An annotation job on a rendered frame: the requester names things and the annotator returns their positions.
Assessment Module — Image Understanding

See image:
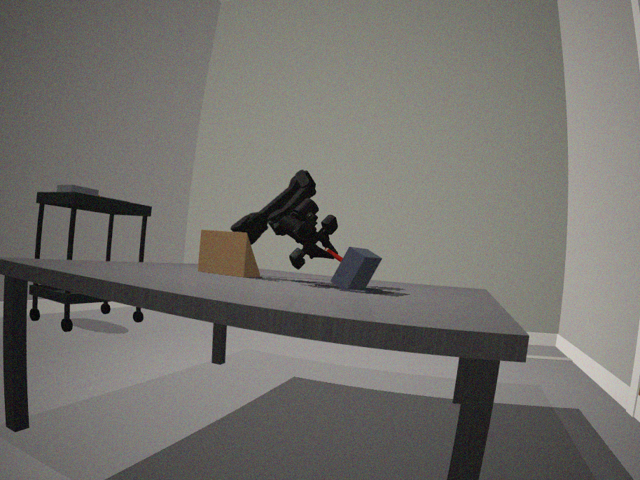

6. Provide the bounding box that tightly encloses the red peg with white band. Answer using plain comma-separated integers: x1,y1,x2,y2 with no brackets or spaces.
324,247,343,262

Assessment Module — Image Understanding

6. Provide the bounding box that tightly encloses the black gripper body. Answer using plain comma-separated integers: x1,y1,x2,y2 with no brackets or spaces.
289,215,338,269

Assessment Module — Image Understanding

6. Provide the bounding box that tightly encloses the grey sloped panel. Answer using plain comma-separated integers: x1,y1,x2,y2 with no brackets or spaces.
331,247,383,293

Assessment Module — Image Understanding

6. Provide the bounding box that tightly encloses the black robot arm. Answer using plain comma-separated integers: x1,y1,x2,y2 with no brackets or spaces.
230,169,319,245

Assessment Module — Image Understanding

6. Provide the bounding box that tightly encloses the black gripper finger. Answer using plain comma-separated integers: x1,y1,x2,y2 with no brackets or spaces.
320,230,338,254
307,242,335,259

